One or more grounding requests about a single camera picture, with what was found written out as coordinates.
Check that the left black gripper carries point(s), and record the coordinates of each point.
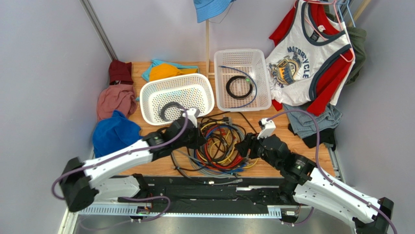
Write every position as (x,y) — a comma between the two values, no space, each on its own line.
(200,141)

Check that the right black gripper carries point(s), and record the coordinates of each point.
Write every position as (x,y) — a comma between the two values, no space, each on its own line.
(248,146)

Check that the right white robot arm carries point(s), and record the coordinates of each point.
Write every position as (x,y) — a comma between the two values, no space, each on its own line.
(306,184)

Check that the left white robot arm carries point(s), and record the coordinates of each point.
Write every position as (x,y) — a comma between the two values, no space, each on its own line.
(84,182)

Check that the white oval perforated basket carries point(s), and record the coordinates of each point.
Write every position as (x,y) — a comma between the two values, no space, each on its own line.
(192,90)

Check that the denim jeans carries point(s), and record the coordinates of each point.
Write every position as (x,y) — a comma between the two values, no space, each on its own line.
(327,121)

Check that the orange cloth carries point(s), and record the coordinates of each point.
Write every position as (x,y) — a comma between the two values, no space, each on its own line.
(167,71)

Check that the teal cloth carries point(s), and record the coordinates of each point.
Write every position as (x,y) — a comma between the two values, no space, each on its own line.
(156,62)

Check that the blue cloth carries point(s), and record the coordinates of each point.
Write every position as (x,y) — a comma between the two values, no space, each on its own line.
(114,133)

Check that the pink cloth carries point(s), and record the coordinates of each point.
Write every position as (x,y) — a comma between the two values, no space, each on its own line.
(121,97)

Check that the white rectangular perforated basket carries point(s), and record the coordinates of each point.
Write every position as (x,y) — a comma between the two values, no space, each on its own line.
(241,80)

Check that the black garment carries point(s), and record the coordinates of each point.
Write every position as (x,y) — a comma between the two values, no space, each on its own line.
(321,138)

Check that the white motorcycle tank top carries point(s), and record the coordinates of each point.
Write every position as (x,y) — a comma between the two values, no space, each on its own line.
(301,65)

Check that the dark red cloth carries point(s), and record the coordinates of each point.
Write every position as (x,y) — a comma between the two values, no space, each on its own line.
(120,72)

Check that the red shirt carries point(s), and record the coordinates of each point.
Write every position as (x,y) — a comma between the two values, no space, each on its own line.
(330,78)

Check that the blue bucket hat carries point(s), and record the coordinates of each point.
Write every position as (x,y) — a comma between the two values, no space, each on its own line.
(207,9)

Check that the olive green garment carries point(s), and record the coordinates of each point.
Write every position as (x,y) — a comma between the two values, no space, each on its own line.
(357,37)

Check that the pink clothes hanger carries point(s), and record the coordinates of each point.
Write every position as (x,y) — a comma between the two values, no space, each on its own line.
(336,23)

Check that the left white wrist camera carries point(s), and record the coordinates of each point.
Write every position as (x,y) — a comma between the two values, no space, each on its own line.
(192,114)

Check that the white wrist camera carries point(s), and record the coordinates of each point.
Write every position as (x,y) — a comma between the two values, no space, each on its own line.
(192,114)
(267,128)

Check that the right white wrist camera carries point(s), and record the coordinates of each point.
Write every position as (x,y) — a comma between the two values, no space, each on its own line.
(267,128)

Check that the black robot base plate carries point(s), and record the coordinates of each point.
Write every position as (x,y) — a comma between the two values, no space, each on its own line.
(204,194)

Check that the white slotted cable duct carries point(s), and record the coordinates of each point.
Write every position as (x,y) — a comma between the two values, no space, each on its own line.
(270,212)

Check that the aluminium frame post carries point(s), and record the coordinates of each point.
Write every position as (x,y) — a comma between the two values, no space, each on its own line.
(94,19)

